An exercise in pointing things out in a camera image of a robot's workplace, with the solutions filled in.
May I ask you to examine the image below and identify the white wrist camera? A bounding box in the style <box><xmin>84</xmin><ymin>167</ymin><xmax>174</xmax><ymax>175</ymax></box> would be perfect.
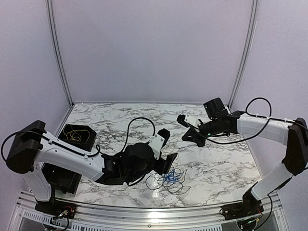
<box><xmin>177</xmin><ymin>115</ymin><xmax>202</xmax><ymax>129</ymax></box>
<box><xmin>148</xmin><ymin>128</ymin><xmax>170</xmax><ymax>160</ymax></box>

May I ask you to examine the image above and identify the grey corner frame post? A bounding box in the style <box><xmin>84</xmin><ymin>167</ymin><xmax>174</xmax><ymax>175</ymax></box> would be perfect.
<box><xmin>228</xmin><ymin>0</ymin><xmax>259</xmax><ymax>109</ymax></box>

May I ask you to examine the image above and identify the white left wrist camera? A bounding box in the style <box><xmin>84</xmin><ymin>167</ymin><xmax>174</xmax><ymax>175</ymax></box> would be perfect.
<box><xmin>148</xmin><ymin>128</ymin><xmax>170</xmax><ymax>160</ymax></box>

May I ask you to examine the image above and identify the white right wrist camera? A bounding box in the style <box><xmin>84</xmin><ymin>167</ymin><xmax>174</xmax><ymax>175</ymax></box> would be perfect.
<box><xmin>177</xmin><ymin>115</ymin><xmax>202</xmax><ymax>129</ymax></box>

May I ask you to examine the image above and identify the black divided storage bin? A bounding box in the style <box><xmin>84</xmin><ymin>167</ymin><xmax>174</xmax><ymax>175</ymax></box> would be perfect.
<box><xmin>42</xmin><ymin>124</ymin><xmax>97</xmax><ymax>194</ymax></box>

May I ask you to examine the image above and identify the black cable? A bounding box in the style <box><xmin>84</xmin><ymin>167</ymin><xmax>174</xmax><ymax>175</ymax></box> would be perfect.
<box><xmin>145</xmin><ymin>168</ymin><xmax>192</xmax><ymax>195</ymax></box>

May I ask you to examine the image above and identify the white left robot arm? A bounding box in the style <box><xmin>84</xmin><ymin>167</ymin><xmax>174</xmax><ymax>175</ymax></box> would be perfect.
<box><xmin>4</xmin><ymin>120</ymin><xmax>178</xmax><ymax>214</ymax></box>

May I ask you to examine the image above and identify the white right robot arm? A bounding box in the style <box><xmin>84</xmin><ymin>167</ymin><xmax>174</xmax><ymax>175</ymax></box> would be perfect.
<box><xmin>177</xmin><ymin>98</ymin><xmax>308</xmax><ymax>216</ymax></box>

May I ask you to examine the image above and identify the grey left frame post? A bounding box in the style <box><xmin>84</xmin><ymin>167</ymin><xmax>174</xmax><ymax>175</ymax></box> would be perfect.
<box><xmin>46</xmin><ymin>0</ymin><xmax>74</xmax><ymax>107</ymax></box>

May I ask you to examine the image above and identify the aluminium front table rail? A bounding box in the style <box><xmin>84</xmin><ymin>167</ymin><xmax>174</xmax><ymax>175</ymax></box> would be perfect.
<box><xmin>9</xmin><ymin>190</ymin><xmax>289</xmax><ymax>231</ymax></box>

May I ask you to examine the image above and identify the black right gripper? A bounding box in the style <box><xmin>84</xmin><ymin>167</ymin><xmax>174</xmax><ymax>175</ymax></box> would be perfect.
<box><xmin>182</xmin><ymin>118</ymin><xmax>221</xmax><ymax>147</ymax></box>

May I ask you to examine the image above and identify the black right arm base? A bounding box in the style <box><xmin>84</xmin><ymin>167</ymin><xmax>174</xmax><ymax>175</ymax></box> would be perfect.
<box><xmin>219</xmin><ymin>192</ymin><xmax>264</xmax><ymax>220</ymax></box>

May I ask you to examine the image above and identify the blue cable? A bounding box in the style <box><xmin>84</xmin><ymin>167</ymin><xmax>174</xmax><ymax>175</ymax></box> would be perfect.
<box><xmin>162</xmin><ymin>169</ymin><xmax>180</xmax><ymax>186</ymax></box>

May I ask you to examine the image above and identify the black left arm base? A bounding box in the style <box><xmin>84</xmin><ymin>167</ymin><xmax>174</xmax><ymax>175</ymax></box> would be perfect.
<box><xmin>35</xmin><ymin>200</ymin><xmax>77</xmax><ymax>219</ymax></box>

